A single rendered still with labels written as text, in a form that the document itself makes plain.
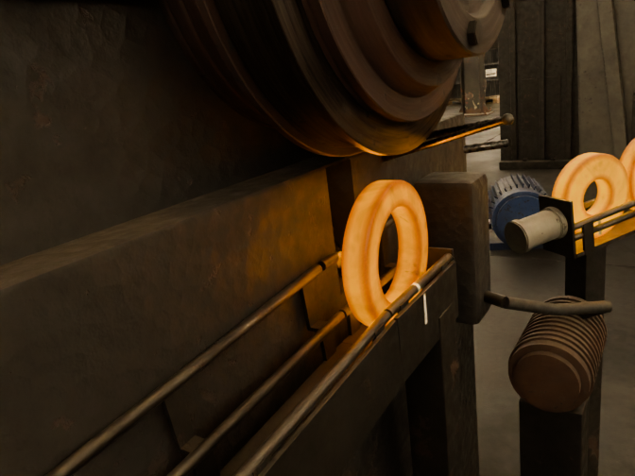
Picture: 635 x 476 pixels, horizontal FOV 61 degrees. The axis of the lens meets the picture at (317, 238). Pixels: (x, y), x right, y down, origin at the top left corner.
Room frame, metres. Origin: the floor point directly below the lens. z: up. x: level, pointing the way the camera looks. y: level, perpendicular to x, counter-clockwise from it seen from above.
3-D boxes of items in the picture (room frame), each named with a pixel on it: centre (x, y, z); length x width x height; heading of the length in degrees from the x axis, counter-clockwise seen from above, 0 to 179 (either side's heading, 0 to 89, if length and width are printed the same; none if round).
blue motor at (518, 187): (2.70, -1.06, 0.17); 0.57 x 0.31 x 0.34; 164
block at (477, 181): (0.83, -0.22, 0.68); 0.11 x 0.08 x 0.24; 54
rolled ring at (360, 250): (0.63, -0.09, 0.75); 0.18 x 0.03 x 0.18; 145
